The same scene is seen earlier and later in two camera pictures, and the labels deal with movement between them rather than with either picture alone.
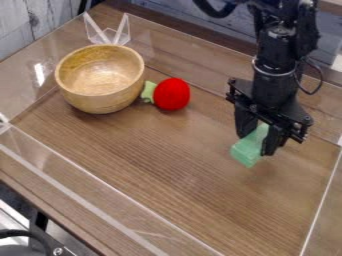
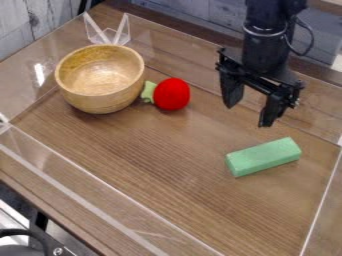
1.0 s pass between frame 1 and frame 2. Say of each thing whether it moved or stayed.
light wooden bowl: stayed
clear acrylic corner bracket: stayed
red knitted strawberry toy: stayed
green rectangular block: moved
